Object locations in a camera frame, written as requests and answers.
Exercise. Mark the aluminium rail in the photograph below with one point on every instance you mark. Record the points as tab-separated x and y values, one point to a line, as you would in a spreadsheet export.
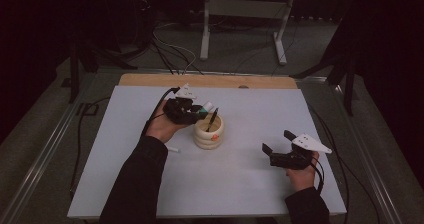
370	157
43	150

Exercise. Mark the cream ribbed pen holder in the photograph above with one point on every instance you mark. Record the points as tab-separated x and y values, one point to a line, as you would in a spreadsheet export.
209	137

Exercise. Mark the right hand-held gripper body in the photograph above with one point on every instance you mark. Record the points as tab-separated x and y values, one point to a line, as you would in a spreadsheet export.
290	160

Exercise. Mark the dark equipment with red light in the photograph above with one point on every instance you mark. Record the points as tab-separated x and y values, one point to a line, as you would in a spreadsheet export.
145	14

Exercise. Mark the black metal stand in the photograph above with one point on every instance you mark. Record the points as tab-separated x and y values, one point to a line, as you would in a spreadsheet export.
74	74
348	84

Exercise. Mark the green and white glue stick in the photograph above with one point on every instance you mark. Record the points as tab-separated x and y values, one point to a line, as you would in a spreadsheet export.
207	107

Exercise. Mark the person's left hand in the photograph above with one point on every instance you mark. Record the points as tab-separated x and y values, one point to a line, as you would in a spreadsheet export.
163	127

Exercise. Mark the black pen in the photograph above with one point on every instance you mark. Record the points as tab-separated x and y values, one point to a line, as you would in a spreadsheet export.
212	120

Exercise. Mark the person's right hand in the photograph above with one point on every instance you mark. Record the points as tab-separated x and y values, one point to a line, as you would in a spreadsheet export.
301	179

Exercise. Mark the white metal stand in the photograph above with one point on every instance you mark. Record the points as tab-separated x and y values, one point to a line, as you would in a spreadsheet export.
245	8

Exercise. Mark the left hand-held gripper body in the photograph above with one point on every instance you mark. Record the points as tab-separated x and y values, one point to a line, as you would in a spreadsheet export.
180	110

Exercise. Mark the wooden board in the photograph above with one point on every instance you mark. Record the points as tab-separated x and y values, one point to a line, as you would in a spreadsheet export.
220	80

